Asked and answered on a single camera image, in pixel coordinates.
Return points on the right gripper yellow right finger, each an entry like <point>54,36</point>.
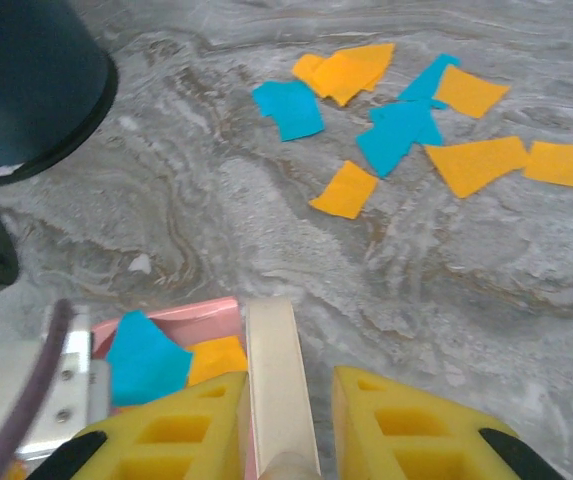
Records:
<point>416,440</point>

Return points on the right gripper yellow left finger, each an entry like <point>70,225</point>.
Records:
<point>166,440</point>

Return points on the blue paper scrap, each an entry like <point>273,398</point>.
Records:
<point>291,110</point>
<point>146,355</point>
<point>396,135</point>
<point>426,80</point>

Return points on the cream hand brush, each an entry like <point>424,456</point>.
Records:
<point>276,375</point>

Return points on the pink plastic dustpan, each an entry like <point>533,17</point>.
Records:
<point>201,312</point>

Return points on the dark blue waste bin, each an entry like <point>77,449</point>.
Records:
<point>26,85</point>

